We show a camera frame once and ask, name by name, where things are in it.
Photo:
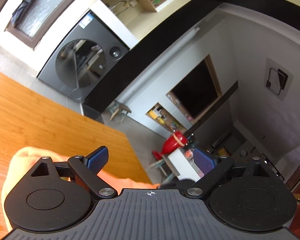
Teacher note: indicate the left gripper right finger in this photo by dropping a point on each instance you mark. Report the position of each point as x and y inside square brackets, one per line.
[213, 168]

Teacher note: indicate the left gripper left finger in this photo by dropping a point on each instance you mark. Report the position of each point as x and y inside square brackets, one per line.
[86, 169]

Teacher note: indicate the orange pumpkin costume garment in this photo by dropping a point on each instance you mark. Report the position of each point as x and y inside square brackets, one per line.
[25, 158]

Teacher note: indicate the white low cabinet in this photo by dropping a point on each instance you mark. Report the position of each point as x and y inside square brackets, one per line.
[182, 167]

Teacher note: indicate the wooden bench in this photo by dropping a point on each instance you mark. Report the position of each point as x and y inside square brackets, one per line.
[167, 169]

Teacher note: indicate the red vase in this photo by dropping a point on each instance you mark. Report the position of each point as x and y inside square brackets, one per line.
[176, 140]

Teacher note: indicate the small wooden stool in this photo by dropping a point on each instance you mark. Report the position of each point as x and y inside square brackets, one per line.
[117, 108]

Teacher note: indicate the black television screen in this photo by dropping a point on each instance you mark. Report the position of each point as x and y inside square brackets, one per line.
[197, 90]

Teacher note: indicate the grey front-load washing machine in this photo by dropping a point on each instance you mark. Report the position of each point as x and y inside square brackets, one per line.
[83, 58]

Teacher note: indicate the brown framed frosted window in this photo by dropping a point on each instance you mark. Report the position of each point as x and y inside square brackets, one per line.
[37, 20]

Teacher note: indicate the dark cloth on window handle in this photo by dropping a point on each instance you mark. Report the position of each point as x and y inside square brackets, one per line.
[20, 11]

